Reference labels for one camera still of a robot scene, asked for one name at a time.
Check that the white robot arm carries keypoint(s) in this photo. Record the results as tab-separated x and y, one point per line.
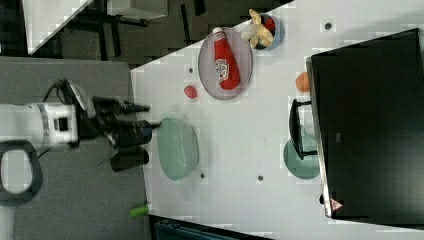
31	130

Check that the red ketchup bottle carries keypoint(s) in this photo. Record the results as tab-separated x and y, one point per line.
226	67

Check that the blue bowl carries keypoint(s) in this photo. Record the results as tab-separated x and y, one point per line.
278	33

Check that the black cylinder upper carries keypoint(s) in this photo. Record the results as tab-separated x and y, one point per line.
132	133

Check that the green marker pen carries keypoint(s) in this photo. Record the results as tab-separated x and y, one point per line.
139	211

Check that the green round plate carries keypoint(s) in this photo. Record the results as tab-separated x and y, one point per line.
304	168

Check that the small red toy fruit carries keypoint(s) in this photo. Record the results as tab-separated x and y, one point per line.
190	91

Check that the white side table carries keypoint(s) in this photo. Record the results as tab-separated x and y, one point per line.
44	18

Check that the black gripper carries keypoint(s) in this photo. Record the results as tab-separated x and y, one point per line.
98	116

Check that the red toy in bowl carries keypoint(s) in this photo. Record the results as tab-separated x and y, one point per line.
270	24

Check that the black microwave oven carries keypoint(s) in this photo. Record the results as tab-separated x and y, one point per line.
367	107

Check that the black cylinder lower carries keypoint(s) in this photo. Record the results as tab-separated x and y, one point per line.
131	158

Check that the orange toy fruit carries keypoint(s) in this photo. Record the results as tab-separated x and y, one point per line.
302	82

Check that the grey oval plate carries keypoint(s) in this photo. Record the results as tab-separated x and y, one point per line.
206	67

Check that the green plastic strainer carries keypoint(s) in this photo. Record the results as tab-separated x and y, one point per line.
177	148

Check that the black cylinder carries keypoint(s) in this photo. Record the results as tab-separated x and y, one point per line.
132	133
131	158

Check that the yellow plush toy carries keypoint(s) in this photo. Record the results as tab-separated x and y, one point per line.
256	32

